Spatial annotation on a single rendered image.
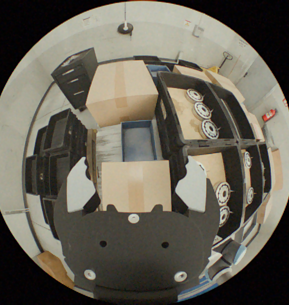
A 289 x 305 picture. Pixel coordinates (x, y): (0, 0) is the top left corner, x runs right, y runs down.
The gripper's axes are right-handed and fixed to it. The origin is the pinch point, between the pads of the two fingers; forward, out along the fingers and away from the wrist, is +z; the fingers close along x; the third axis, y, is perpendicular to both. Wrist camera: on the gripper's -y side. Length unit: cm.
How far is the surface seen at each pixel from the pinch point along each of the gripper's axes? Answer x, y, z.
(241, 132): 69, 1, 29
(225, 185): 36.4, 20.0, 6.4
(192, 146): 15.5, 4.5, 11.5
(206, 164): 28.5, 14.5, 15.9
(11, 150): -261, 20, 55
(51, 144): -88, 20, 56
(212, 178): 31.3, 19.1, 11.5
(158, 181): 6.4, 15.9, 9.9
